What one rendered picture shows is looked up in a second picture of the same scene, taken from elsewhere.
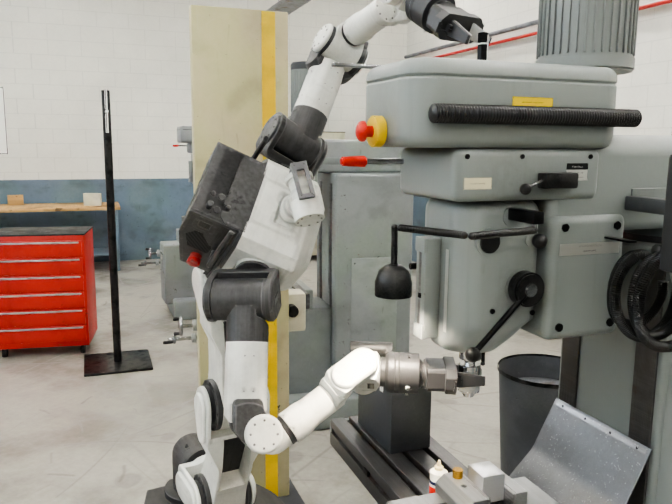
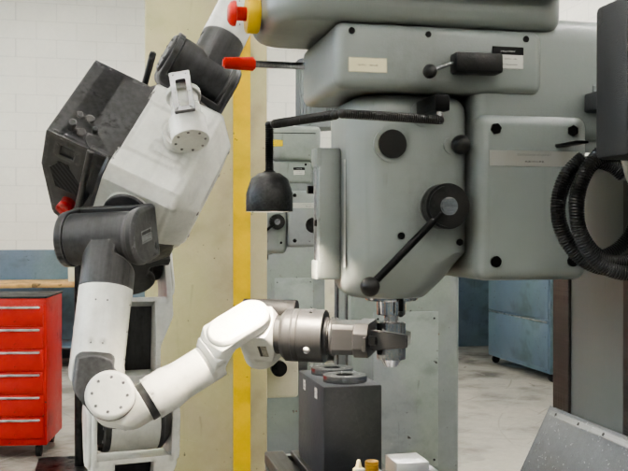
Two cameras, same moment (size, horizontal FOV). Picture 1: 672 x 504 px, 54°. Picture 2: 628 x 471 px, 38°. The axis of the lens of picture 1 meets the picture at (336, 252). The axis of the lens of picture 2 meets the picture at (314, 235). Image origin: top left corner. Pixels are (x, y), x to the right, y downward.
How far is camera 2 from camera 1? 0.49 m
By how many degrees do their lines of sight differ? 12
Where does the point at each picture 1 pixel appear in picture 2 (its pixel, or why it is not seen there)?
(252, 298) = (110, 231)
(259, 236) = (132, 164)
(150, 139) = not seen: hidden behind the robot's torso
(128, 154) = not seen: hidden behind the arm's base
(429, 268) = (324, 186)
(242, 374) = (91, 321)
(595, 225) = (540, 128)
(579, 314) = (525, 246)
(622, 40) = not seen: outside the picture
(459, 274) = (357, 187)
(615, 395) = (607, 381)
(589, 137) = (520, 13)
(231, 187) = (104, 108)
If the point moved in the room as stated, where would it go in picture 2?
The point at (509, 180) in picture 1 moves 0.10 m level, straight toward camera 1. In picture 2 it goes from (411, 64) to (392, 51)
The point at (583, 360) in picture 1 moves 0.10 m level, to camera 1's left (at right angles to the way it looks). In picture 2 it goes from (575, 344) to (518, 343)
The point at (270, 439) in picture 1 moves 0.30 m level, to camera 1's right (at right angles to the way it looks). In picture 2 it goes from (117, 401) to (307, 406)
